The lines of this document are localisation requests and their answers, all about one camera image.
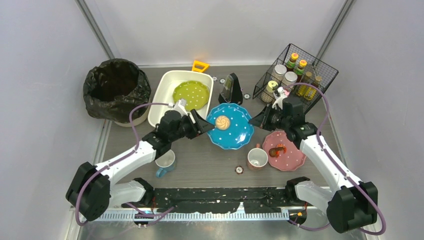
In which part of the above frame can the blue handled white mug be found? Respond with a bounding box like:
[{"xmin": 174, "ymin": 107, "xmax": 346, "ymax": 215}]
[{"xmin": 155, "ymin": 150, "xmax": 176, "ymax": 178}]

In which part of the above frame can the brown poker chip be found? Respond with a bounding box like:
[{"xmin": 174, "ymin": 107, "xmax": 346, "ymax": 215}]
[{"xmin": 234, "ymin": 166, "xmax": 244, "ymax": 175}]

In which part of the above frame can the red sauce bottle yellow cap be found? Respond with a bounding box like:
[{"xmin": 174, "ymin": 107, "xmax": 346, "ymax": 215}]
[{"xmin": 294, "ymin": 59, "xmax": 308, "ymax": 82}]

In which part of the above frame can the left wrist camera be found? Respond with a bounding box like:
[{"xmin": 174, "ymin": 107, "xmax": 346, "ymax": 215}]
[{"xmin": 172, "ymin": 98, "xmax": 188, "ymax": 117}]

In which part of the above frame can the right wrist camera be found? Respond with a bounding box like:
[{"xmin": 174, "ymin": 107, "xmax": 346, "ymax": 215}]
[{"xmin": 272, "ymin": 86, "xmax": 287, "ymax": 110}]

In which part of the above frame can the yellow oil bottle brown cap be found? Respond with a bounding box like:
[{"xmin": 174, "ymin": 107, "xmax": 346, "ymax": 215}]
[{"xmin": 295, "ymin": 71, "xmax": 314, "ymax": 97}]

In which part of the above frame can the black wire basket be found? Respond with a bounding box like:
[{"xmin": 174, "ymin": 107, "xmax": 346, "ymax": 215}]
[{"xmin": 252, "ymin": 43, "xmax": 339, "ymax": 114}]

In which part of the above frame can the orange handled white mug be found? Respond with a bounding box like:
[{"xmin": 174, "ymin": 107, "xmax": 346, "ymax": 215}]
[{"xmin": 247, "ymin": 143, "xmax": 269, "ymax": 171}]

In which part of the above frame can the black bag lined trash bin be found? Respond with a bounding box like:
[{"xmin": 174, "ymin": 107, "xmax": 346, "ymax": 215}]
[{"xmin": 82, "ymin": 58, "xmax": 152, "ymax": 127}]

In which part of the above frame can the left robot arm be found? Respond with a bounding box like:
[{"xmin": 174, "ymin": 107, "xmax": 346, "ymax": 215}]
[{"xmin": 65, "ymin": 109, "xmax": 214, "ymax": 226}]

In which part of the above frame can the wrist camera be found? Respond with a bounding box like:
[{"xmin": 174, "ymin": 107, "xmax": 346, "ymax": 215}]
[
  {"xmin": 272, "ymin": 86, "xmax": 287, "ymax": 110},
  {"xmin": 172, "ymin": 98, "xmax": 188, "ymax": 117}
]

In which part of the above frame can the blue polka dot plate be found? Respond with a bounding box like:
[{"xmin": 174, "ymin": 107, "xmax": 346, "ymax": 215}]
[{"xmin": 206, "ymin": 103, "xmax": 255, "ymax": 150}]

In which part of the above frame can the white rectangular basin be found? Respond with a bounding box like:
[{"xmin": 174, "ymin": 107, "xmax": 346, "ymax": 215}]
[{"xmin": 147, "ymin": 70, "xmax": 214, "ymax": 127}]

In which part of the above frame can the black base mat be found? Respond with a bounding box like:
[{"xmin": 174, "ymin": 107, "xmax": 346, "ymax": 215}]
[{"xmin": 152, "ymin": 187, "xmax": 319, "ymax": 215}]

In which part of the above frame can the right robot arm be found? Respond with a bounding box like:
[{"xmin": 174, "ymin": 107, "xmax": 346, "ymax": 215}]
[{"xmin": 249, "ymin": 97, "xmax": 378, "ymax": 233}]

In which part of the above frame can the orange plastic handle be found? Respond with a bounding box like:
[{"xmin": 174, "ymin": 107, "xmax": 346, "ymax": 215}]
[{"xmin": 191, "ymin": 60, "xmax": 210, "ymax": 73}]

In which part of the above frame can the brown and orange food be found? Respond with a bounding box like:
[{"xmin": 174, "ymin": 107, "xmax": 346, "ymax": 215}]
[{"xmin": 268, "ymin": 143, "xmax": 287, "ymax": 158}]

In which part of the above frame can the green polka dot plate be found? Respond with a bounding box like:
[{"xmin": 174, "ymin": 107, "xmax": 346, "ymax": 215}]
[{"xmin": 172, "ymin": 80, "xmax": 210, "ymax": 112}]

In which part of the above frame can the grain jar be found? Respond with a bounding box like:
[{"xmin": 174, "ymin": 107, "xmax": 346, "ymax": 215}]
[
  {"xmin": 281, "ymin": 71, "xmax": 298, "ymax": 87},
  {"xmin": 271, "ymin": 64, "xmax": 287, "ymax": 85}
]

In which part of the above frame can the pink polka dot plate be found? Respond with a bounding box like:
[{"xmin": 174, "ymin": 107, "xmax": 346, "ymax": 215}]
[{"xmin": 262, "ymin": 131, "xmax": 306, "ymax": 171}]

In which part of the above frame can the yellow lid spice shaker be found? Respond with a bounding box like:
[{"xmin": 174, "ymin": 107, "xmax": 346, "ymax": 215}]
[{"xmin": 260, "ymin": 80, "xmax": 279, "ymax": 104}]

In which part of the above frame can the beige bun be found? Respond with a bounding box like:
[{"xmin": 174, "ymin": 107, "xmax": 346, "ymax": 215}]
[{"xmin": 215, "ymin": 115, "xmax": 231, "ymax": 131}]

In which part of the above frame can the yellow label oil bottle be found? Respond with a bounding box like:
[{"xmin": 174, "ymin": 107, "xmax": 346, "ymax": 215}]
[{"xmin": 303, "ymin": 75, "xmax": 322, "ymax": 101}]

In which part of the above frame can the black metronome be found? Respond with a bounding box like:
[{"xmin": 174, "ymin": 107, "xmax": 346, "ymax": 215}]
[{"xmin": 218, "ymin": 73, "xmax": 244, "ymax": 106}]

